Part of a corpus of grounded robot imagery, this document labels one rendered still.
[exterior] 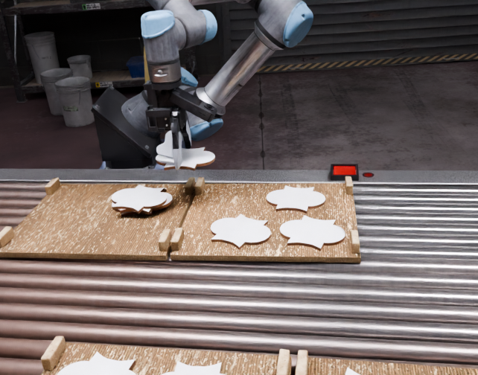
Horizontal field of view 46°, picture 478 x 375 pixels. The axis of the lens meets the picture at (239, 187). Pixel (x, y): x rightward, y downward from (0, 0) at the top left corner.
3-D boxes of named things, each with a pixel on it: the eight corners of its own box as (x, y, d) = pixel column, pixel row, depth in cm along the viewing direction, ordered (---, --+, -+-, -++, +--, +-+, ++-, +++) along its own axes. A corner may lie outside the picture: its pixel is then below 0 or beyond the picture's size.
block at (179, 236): (177, 236, 129) (176, 227, 128) (185, 237, 129) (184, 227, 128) (171, 251, 124) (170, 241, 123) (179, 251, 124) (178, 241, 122)
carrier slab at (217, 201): (199, 188, 154) (199, 183, 154) (351, 187, 149) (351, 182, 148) (170, 260, 124) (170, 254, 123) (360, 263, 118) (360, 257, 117)
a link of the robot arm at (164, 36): (183, 10, 125) (153, 16, 120) (189, 59, 130) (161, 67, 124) (161, 7, 130) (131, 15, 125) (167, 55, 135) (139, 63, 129)
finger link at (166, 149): (158, 170, 136) (158, 132, 136) (182, 170, 135) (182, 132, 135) (154, 170, 133) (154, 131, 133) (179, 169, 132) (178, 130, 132)
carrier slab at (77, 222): (57, 188, 160) (56, 184, 160) (198, 189, 154) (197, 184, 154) (-6, 257, 130) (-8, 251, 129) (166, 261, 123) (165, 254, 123)
